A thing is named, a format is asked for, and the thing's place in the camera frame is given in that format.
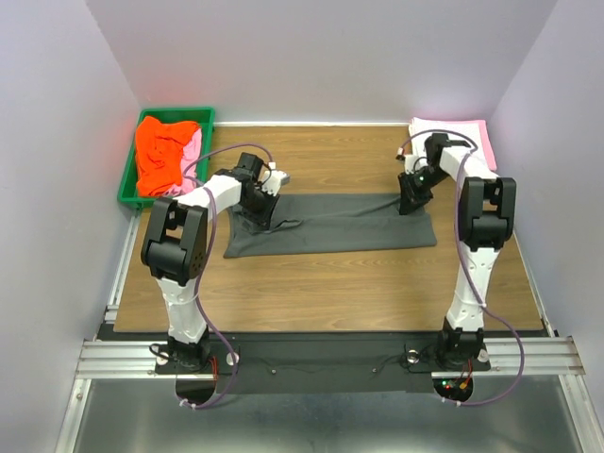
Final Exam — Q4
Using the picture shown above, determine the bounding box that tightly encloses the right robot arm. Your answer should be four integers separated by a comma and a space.
397, 128, 516, 368

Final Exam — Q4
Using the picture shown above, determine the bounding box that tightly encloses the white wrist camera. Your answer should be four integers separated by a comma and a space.
396, 147, 426, 175
260, 169, 291, 196

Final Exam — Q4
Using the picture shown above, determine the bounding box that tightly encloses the green plastic bin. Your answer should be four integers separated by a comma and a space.
118, 107, 215, 208

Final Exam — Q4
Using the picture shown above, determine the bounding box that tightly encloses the pink folded t shirt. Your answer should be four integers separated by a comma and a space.
443, 118, 498, 171

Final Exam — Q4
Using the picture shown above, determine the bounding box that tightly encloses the orange t shirt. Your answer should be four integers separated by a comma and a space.
135, 116, 202, 197

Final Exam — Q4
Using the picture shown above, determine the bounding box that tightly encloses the aluminium frame rail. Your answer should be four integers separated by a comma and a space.
75, 337, 585, 379

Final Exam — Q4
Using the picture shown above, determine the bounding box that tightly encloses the pink t shirt in bin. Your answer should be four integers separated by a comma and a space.
164, 128, 203, 196

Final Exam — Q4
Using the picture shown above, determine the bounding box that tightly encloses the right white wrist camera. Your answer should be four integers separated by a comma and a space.
396, 147, 426, 175

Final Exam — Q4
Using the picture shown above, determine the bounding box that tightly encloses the grey t shirt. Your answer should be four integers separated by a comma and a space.
224, 193, 437, 259

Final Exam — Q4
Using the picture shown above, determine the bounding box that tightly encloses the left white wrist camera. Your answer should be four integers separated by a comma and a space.
260, 169, 291, 196

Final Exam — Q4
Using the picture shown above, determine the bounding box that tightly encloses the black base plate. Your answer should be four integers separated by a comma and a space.
149, 332, 490, 398

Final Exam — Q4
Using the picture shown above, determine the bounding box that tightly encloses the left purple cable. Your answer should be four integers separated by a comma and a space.
178, 143, 277, 411

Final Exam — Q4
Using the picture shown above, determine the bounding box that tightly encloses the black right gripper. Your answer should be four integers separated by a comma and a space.
398, 166, 449, 216

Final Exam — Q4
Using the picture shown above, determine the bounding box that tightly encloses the white folded t shirt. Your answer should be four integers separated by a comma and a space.
408, 116, 487, 169

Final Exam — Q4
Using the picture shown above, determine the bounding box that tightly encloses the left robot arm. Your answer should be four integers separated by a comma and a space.
141, 153, 290, 372

